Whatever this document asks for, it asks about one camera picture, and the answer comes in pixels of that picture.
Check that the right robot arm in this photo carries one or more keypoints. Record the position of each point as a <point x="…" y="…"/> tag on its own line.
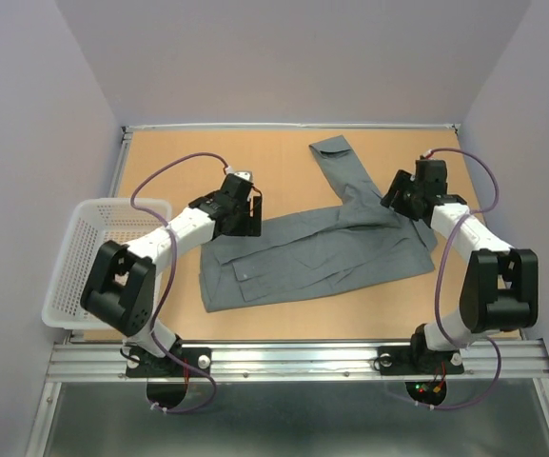
<point x="500" y="291"/>

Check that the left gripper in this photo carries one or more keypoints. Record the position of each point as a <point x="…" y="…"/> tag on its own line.
<point x="251" y="226"/>

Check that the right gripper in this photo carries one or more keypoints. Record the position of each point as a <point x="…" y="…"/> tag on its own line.
<point x="393" y="197"/>

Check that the aluminium mounting rail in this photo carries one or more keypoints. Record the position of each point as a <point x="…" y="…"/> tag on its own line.
<point x="367" y="360"/>

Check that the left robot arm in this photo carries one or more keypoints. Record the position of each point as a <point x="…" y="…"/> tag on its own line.
<point x="121" y="287"/>

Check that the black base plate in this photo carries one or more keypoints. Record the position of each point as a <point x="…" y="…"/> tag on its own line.
<point x="169" y="364"/>
<point x="394" y="360"/>

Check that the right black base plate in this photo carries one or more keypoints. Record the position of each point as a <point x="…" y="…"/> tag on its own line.
<point x="394" y="360"/>

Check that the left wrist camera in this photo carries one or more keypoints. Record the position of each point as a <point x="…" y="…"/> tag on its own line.
<point x="243" y="174"/>

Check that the grey long sleeve shirt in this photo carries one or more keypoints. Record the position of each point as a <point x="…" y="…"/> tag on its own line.
<point x="319" y="252"/>

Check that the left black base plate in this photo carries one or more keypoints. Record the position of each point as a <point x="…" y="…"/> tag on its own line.
<point x="169" y="364"/>

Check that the white plastic basket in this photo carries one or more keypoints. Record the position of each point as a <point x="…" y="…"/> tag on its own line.
<point x="92" y="223"/>

